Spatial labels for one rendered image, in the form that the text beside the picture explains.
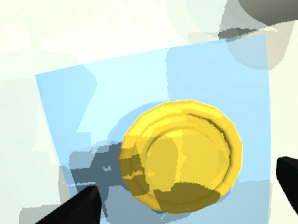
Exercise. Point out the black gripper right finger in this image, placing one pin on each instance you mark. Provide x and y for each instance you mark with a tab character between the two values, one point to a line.
286	171

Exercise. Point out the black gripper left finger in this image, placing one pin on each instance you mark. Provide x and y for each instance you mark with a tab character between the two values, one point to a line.
84	208

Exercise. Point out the yellow plate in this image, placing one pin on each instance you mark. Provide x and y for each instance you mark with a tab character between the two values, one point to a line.
180	157

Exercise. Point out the grey cylinder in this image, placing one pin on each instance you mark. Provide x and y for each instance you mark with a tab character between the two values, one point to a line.
271	11

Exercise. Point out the light blue square mat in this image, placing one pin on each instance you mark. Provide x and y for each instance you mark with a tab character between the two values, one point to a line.
89	107

